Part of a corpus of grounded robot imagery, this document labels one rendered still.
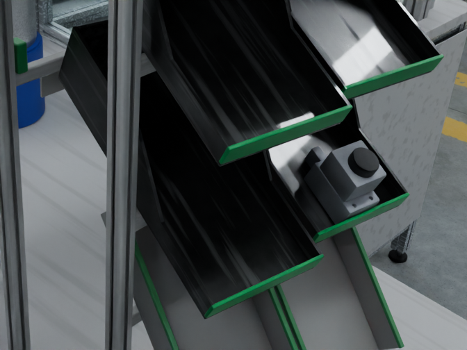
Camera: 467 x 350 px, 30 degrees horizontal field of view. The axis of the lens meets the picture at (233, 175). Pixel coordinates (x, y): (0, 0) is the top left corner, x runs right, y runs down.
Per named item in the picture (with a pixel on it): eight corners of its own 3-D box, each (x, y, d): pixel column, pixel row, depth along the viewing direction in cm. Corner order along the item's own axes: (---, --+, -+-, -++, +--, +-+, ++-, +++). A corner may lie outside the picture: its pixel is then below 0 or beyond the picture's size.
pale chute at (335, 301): (379, 349, 103) (404, 346, 99) (297, 396, 96) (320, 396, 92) (290, 129, 104) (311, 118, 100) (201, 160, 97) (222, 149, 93)
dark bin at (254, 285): (314, 268, 83) (348, 230, 77) (204, 320, 76) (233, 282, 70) (167, 50, 92) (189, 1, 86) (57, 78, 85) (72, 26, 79)
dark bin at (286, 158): (399, 206, 93) (435, 168, 87) (308, 247, 86) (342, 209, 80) (258, 14, 102) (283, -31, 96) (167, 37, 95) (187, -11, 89)
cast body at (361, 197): (367, 215, 90) (400, 178, 85) (337, 228, 88) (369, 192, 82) (322, 151, 93) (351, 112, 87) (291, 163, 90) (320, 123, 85)
